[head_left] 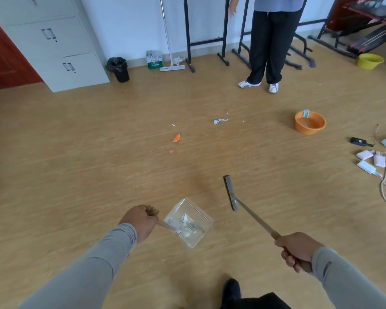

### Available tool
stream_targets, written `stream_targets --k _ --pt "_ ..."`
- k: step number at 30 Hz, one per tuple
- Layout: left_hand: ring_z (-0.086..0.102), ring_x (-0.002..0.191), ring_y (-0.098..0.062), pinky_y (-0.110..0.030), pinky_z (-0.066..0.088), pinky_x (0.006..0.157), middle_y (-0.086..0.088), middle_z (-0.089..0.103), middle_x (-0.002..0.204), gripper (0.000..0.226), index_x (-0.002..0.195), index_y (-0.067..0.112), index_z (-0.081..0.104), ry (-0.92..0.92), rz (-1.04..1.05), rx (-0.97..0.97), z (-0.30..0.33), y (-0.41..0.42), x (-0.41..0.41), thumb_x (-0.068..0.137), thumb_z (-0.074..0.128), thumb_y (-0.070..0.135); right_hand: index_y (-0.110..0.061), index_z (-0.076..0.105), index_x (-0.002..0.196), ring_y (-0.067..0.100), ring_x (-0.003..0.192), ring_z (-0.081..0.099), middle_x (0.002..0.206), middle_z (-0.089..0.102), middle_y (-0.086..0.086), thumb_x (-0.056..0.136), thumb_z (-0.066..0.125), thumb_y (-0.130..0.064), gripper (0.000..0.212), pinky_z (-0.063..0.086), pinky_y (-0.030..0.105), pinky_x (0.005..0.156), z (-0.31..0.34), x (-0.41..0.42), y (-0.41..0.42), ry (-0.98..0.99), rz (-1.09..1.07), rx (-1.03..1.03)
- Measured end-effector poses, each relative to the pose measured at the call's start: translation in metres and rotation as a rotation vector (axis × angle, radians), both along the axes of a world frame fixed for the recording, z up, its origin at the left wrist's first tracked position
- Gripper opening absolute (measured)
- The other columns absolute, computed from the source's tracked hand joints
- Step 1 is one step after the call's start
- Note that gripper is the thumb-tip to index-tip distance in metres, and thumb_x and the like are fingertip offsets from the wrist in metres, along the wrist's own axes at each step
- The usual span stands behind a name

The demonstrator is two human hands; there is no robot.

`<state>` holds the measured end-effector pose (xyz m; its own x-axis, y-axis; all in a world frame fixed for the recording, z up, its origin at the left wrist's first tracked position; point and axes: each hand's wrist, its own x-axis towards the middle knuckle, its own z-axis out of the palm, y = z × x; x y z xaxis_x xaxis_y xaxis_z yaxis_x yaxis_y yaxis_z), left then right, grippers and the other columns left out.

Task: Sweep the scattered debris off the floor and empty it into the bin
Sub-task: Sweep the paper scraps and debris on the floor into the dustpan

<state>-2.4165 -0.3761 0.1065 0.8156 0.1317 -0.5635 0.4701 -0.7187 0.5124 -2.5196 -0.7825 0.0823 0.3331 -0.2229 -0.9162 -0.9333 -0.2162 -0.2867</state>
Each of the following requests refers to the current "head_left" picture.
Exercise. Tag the person's right leg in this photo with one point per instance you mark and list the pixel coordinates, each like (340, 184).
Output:
(263, 302)

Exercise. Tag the black red exercise machine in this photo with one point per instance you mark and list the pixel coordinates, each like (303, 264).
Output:
(366, 25)

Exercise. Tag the shrink-wrapped pack of water bottles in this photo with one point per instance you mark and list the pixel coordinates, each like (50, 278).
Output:
(154, 62)

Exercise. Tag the orange plastic basin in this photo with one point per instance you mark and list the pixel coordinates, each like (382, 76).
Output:
(308, 130)

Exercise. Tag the black power adapter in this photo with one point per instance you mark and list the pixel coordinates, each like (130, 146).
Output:
(358, 141)

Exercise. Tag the person's left forearm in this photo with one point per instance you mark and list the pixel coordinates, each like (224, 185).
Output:
(90, 273)

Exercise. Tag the grey metal filing cabinet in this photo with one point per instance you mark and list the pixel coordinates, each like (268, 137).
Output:
(67, 61)

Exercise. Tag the orange trash wrapper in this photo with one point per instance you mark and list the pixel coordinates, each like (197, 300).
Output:
(177, 138)

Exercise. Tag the clear plastic dustpan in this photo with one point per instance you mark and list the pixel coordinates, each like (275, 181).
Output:
(196, 239)

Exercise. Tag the black right shoe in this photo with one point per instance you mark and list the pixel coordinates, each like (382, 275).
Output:
(231, 291)

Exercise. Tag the silver metal pole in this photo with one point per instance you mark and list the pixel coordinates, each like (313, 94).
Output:
(166, 32)

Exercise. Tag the black trash bin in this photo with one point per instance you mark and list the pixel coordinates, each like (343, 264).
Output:
(120, 72)

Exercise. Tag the white-blue paper scrap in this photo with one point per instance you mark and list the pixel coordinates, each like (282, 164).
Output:
(217, 121)

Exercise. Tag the dark red door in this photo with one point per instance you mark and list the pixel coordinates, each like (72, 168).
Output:
(6, 64)

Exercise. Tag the teal folded cloth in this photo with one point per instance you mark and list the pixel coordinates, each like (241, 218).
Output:
(306, 113)

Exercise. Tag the person's right hand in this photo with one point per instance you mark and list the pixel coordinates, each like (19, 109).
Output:
(300, 251)

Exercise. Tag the white charger brick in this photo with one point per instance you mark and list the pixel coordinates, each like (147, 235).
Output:
(366, 167)

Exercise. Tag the crumpled white plastic bag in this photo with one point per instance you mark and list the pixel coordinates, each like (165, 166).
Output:
(179, 61)

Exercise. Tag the person's left hand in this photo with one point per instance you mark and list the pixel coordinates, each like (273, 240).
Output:
(140, 223)

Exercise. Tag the yellow plastic basin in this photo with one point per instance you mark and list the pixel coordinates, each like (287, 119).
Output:
(370, 62)

